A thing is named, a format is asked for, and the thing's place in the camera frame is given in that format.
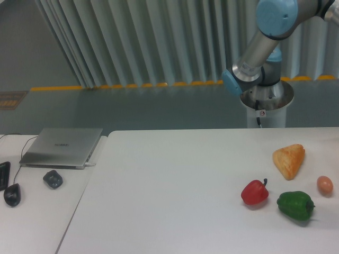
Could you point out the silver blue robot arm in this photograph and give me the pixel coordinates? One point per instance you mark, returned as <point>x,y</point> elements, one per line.
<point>258,53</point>

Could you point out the red toy bell pepper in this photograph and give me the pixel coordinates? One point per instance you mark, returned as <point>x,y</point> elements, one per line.
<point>255,192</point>

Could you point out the green toy bell pepper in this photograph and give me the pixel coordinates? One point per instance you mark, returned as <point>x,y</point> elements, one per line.
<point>297,205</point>

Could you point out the white laptop plug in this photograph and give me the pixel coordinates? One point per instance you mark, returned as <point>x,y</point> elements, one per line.
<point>88,164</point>

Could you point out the white folding partition screen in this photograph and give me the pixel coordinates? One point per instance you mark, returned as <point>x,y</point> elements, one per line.
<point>136,43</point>

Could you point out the silver closed laptop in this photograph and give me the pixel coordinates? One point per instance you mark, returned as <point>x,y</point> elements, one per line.
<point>62,148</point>

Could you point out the orange toy bread wedge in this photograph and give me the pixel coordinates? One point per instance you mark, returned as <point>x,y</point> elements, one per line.
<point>288,160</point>

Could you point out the small dark blue-grey tray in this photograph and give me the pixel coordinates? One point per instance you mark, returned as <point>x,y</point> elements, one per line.
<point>53,179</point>

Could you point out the white side table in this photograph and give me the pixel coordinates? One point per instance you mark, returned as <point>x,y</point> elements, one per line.
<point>39,222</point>

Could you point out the brown toy egg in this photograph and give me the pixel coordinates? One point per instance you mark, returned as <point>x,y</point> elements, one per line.
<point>325,185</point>

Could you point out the black keyboard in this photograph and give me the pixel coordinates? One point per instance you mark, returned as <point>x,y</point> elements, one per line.
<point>4,175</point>

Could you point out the black computer mouse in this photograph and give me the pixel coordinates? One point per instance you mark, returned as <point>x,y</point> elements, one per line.
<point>12,195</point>

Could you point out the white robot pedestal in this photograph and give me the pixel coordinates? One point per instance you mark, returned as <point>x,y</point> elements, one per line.
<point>266,106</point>

